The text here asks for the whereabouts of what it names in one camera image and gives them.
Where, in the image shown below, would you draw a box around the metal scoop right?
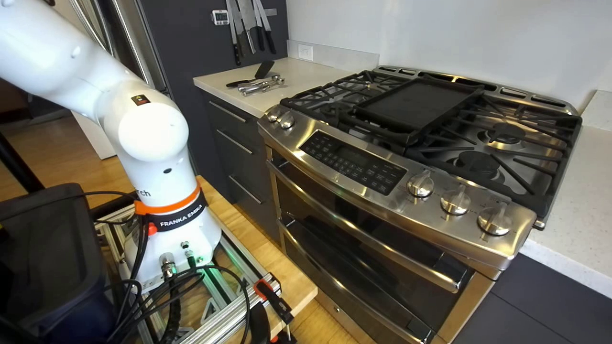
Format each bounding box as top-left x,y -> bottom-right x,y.
239,78 -> 285,95

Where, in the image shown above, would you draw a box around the black spatula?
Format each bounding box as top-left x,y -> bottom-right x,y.
224,59 -> 277,90

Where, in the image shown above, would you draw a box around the white wall outlet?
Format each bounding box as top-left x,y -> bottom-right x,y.
296,44 -> 314,61

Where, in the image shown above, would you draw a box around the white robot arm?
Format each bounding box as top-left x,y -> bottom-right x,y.
0,0 -> 222,290

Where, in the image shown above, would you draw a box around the metal scoop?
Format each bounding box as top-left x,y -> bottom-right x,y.
239,78 -> 285,95
237,74 -> 285,92

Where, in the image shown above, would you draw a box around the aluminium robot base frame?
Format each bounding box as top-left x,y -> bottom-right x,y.
95,206 -> 283,344

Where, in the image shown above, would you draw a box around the black cables bundle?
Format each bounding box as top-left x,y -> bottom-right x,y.
94,189 -> 302,344

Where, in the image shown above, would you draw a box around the black oven control panel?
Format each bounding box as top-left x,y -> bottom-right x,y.
300,132 -> 403,195

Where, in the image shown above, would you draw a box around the metal scoop left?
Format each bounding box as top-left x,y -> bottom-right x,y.
237,74 -> 285,92

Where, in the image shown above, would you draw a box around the dark blue box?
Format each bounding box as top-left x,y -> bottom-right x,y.
0,183 -> 115,344

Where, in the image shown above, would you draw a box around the dark lower cabinet drawers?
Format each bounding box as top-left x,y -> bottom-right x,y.
203,92 -> 279,243

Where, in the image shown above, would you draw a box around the magnetic knife rack with knives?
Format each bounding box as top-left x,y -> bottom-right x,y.
210,0 -> 277,65

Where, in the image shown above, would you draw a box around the black cast iron griddle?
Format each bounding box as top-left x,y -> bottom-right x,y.
356,78 -> 480,134

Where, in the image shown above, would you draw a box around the stainless steel gas stove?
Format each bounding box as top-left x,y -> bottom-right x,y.
258,67 -> 581,344

